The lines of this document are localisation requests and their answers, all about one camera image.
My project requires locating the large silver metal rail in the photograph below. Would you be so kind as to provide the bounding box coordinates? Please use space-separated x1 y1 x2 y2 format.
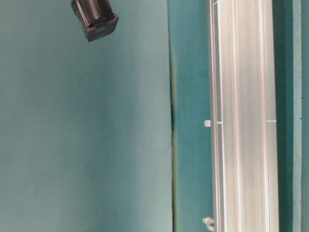
208 0 279 232

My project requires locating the white zip tie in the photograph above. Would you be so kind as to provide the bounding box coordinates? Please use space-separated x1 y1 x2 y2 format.
204 120 222 127
202 217 214 232

